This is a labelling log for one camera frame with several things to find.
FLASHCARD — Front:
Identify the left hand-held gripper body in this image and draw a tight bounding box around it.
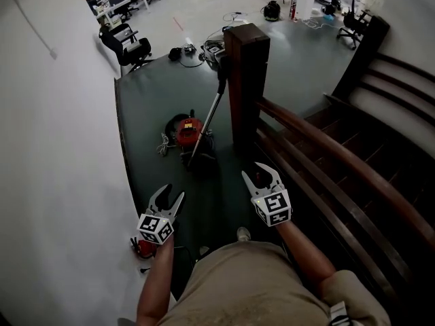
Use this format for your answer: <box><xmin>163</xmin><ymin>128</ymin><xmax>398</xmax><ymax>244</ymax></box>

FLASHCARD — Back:
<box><xmin>136</xmin><ymin>207</ymin><xmax>178</xmax><ymax>246</ymax></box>

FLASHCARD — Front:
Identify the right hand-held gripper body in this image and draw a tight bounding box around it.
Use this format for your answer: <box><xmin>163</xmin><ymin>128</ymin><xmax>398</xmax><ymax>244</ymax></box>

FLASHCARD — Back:
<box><xmin>250</xmin><ymin>181</ymin><xmax>294</xmax><ymax>228</ymax></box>

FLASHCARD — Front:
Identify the black vacuum nozzle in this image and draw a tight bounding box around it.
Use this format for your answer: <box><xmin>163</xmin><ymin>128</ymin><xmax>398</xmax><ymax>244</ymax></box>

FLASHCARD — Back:
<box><xmin>179</xmin><ymin>149</ymin><xmax>219</xmax><ymax>173</ymax></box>

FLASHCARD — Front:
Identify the silver vacuum wand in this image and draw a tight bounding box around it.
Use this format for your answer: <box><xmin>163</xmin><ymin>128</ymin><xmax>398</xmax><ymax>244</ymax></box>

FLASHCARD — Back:
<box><xmin>186</xmin><ymin>55</ymin><xmax>229</xmax><ymax>168</ymax></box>

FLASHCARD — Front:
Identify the person's right forearm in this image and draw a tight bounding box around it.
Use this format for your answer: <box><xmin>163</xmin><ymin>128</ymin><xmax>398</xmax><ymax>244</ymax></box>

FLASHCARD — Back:
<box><xmin>274</xmin><ymin>219</ymin><xmax>338</xmax><ymax>287</ymax></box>

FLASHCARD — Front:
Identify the person's left forearm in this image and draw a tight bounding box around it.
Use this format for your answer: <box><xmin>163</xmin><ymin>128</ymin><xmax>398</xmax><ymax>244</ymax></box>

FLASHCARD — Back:
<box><xmin>135</xmin><ymin>233</ymin><xmax>176</xmax><ymax>326</ymax></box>

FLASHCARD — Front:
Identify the red vacuum cleaner body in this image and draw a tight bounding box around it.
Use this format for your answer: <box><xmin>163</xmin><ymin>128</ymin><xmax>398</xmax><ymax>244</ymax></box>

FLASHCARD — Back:
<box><xmin>173</xmin><ymin>113</ymin><xmax>214</xmax><ymax>151</ymax></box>

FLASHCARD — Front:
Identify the small red tool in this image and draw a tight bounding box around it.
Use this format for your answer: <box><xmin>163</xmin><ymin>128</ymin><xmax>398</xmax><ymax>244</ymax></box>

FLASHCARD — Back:
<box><xmin>130</xmin><ymin>236</ymin><xmax>158</xmax><ymax>259</ymax></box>

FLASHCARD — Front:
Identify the brown wooden handrail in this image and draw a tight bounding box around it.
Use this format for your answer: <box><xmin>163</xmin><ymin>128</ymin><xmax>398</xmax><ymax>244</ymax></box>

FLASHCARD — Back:
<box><xmin>255</xmin><ymin>98</ymin><xmax>435</xmax><ymax>253</ymax></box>

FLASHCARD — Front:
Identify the person's beige shirt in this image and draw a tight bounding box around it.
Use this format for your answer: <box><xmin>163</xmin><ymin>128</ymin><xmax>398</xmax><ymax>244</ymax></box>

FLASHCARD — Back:
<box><xmin>117</xmin><ymin>241</ymin><xmax>392</xmax><ymax>326</ymax></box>

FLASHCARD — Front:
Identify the dark wooden staircase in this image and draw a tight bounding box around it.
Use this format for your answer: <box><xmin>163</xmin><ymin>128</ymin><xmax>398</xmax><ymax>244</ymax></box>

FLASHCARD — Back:
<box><xmin>253</xmin><ymin>92</ymin><xmax>435</xmax><ymax>305</ymax></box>

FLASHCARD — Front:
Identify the grey equipment box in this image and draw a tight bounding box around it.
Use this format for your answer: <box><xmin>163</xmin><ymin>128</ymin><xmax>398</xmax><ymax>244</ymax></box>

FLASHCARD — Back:
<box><xmin>201</xmin><ymin>38</ymin><xmax>228</xmax><ymax>68</ymax></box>

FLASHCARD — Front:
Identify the black office chair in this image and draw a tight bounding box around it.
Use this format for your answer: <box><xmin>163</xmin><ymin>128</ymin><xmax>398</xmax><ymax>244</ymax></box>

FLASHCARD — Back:
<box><xmin>336</xmin><ymin>9</ymin><xmax>372</xmax><ymax>51</ymax></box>
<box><xmin>99</xmin><ymin>23</ymin><xmax>154</xmax><ymax>75</ymax></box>

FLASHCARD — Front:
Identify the black round bag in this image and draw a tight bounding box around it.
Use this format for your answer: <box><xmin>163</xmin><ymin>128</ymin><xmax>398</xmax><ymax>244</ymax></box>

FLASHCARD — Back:
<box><xmin>262</xmin><ymin>0</ymin><xmax>281</xmax><ymax>22</ymax></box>

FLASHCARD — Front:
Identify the white office desk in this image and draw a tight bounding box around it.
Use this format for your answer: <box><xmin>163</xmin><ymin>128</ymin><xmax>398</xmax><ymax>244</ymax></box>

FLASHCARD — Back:
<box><xmin>93</xmin><ymin>0</ymin><xmax>151</xmax><ymax>26</ymax></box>

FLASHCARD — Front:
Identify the white power cable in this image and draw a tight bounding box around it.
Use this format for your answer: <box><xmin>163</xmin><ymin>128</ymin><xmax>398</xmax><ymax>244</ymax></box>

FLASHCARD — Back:
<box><xmin>156</xmin><ymin>132</ymin><xmax>175</xmax><ymax>158</ymax></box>

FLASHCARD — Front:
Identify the black vacuum hose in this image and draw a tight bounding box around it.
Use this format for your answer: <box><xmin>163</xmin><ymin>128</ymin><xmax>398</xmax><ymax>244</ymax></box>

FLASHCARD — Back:
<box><xmin>164</xmin><ymin>109</ymin><xmax>196</xmax><ymax>142</ymax></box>

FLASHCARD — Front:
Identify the dark wooden newel post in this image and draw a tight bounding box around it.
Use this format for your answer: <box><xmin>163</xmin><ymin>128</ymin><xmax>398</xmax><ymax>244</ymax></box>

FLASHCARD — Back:
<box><xmin>331</xmin><ymin>14</ymin><xmax>391</xmax><ymax>98</ymax></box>
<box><xmin>222</xmin><ymin>22</ymin><xmax>271</xmax><ymax>148</ymax></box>

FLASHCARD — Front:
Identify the white wall cable duct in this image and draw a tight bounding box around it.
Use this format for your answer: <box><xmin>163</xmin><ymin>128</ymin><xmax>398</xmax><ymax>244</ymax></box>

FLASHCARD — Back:
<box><xmin>5</xmin><ymin>0</ymin><xmax>58</xmax><ymax>60</ymax></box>

